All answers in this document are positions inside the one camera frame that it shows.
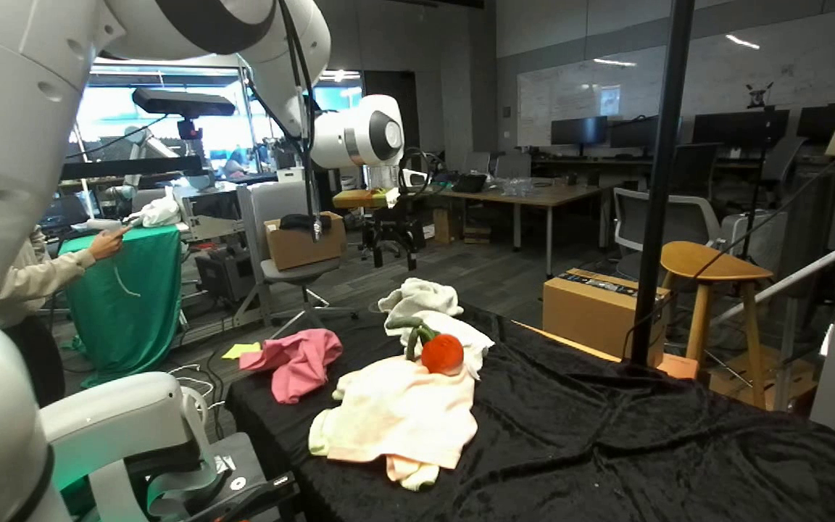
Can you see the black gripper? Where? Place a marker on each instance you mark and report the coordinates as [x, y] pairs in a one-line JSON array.
[[393, 223]]

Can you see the large fluffy white towel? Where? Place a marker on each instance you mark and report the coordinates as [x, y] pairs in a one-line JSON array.
[[419, 294]]

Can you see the red white turnip plushie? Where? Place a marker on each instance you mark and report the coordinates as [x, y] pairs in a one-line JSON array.
[[445, 356]]

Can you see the peach shirt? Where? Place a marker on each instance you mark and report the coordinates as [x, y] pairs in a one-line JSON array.
[[390, 411]]

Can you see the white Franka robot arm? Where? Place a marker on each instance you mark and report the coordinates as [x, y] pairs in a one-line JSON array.
[[12, 146]]

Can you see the beige sleeved forearm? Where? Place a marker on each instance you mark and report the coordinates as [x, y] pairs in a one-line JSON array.
[[41, 278]]

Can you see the bystander hand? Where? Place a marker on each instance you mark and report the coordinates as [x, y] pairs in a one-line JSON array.
[[105, 244]]

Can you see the plain cardboard box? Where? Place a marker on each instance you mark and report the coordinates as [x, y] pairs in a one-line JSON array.
[[303, 249]]

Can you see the grey chair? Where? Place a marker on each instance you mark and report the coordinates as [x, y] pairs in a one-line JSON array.
[[267, 205]]

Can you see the long wooden desk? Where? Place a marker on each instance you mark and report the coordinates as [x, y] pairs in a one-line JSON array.
[[522, 192]]

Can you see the pink cloth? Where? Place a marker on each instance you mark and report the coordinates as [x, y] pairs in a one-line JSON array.
[[296, 365]]

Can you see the yellow sticky note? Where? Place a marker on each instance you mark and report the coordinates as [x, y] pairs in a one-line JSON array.
[[242, 353]]

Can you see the cardboard box with black tape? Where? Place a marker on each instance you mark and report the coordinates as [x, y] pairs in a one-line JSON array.
[[581, 315]]

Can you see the black computer monitor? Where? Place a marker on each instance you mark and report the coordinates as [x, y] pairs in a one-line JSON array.
[[581, 131], [739, 128], [637, 131]]

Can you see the white crumpled object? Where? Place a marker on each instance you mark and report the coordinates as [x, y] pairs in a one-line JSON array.
[[158, 211]]

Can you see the green draped fabric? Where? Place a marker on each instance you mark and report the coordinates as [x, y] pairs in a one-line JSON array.
[[129, 308]]

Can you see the white office chair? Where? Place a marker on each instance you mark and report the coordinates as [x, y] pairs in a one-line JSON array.
[[680, 218]]

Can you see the black stand pole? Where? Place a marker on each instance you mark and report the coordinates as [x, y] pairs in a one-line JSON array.
[[666, 146]]

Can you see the black velvet table cloth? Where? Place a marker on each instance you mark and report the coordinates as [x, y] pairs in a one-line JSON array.
[[631, 445]]

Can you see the pink flat board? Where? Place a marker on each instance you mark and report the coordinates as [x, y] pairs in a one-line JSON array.
[[677, 368]]

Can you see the wooden stool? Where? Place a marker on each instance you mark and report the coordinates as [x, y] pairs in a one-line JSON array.
[[708, 259]]

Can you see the silver metal pole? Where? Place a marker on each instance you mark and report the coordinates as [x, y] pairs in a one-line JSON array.
[[795, 278]]

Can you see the wall whiteboard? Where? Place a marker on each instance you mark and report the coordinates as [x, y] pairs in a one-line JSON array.
[[551, 92]]

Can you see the black bar camera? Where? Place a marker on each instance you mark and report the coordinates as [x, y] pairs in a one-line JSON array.
[[184, 99]]

